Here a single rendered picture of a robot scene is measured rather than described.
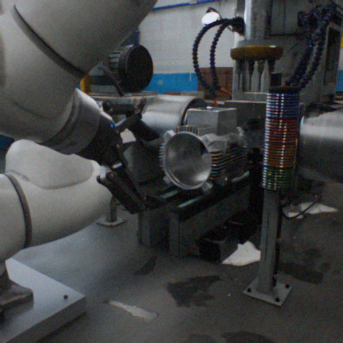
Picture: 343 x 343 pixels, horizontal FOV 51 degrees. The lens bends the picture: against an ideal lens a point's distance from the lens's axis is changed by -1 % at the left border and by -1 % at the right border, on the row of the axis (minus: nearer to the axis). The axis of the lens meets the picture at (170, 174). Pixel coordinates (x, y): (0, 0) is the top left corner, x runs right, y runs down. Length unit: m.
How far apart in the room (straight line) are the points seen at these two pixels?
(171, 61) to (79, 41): 7.53
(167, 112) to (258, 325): 0.87
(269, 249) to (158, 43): 7.56
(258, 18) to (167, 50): 6.72
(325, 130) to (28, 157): 0.79
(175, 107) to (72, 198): 0.72
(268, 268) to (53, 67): 0.56
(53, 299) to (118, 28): 0.52
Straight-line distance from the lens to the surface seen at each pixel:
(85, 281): 0.85
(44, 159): 0.73
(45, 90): 0.41
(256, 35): 1.31
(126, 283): 0.83
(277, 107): 0.67
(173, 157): 1.06
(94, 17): 0.39
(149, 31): 8.36
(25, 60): 0.40
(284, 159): 0.69
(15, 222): 0.70
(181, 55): 7.76
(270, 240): 0.75
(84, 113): 0.48
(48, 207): 0.72
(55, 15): 0.39
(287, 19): 1.52
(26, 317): 0.72
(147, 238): 0.97
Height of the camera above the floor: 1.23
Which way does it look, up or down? 15 degrees down
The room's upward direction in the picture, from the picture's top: straight up
